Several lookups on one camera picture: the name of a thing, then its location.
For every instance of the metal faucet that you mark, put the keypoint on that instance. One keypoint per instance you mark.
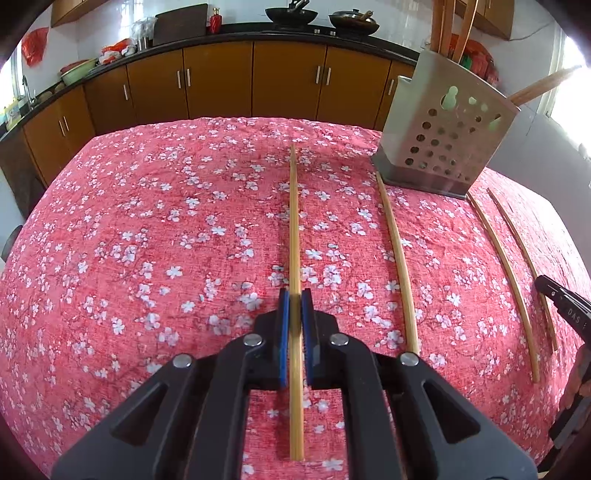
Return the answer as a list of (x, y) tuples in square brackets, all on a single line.
[(28, 90)]

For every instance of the black wok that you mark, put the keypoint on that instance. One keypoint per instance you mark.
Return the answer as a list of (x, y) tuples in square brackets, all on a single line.
[(291, 14)]

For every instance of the dark pot with lid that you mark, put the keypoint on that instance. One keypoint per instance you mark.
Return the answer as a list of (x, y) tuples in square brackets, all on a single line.
[(353, 22)]

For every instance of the steel cups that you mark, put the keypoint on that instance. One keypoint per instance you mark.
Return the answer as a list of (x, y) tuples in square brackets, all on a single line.
[(143, 37)]

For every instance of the red containers in corner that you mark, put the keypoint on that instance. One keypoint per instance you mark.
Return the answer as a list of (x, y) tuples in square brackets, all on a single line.
[(482, 60)]

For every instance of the hanging red plastic bag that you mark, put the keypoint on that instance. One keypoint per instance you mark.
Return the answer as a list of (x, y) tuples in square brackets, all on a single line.
[(36, 46)]

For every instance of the green basin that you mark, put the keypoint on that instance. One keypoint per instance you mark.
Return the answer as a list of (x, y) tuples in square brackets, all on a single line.
[(78, 73)]

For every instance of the red plastic bag with white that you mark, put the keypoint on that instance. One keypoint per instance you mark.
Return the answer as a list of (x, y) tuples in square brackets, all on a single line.
[(115, 53)]

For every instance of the long wooden upper cabinet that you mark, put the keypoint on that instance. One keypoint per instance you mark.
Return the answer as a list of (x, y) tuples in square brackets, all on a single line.
[(69, 11)]

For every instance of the yellow detergent bottle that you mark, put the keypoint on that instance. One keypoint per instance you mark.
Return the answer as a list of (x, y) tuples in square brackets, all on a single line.
[(14, 117)]

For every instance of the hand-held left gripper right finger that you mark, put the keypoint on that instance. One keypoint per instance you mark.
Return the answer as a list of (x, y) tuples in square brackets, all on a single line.
[(308, 332)]

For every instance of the red floral tablecloth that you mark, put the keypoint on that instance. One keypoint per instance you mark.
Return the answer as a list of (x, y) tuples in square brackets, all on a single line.
[(161, 230)]

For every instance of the dark cutting board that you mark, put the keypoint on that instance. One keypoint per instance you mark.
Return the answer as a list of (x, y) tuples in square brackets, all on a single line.
[(180, 25)]

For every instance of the perforated metal chopstick holder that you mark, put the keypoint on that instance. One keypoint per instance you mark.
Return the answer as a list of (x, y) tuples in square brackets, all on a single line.
[(452, 138)]

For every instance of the small red bottle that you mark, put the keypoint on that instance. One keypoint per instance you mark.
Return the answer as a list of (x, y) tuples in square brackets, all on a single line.
[(216, 21)]

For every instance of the wooden base cabinets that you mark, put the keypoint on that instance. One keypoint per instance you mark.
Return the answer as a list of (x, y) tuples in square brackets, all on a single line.
[(221, 83)]

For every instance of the large window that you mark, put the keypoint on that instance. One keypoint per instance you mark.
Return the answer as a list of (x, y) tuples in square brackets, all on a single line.
[(570, 69)]

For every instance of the black gas stove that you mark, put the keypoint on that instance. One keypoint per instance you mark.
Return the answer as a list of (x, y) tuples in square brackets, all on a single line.
[(318, 31)]

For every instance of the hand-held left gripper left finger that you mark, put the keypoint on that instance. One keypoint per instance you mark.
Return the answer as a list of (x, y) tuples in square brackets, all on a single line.
[(284, 332)]

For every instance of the bamboo chopstick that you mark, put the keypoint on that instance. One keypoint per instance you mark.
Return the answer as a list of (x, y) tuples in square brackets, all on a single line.
[(448, 27), (295, 230), (521, 244), (545, 85), (437, 23), (399, 267), (464, 32), (505, 267)]

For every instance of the short wooden upper cabinet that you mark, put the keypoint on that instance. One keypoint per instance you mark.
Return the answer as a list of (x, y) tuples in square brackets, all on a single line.
[(494, 16)]

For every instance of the black kitchen countertop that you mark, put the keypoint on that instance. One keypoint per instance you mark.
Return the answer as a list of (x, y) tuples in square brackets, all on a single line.
[(240, 37)]

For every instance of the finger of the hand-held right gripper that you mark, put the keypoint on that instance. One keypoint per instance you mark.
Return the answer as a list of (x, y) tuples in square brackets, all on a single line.
[(570, 304)]

